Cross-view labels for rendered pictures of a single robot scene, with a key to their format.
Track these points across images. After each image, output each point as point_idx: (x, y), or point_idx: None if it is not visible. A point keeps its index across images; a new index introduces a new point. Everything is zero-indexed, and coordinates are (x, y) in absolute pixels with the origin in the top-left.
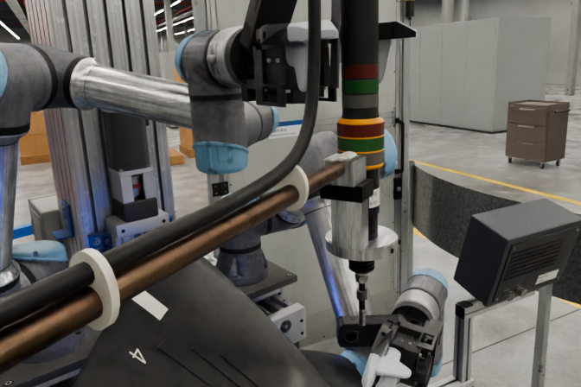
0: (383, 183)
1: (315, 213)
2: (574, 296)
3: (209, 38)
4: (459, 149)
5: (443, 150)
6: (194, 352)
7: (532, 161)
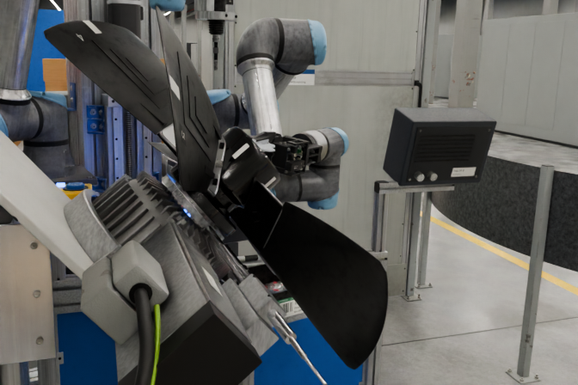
0: None
1: (248, 73)
2: (563, 260)
3: None
4: (538, 161)
5: (517, 161)
6: (111, 50)
7: None
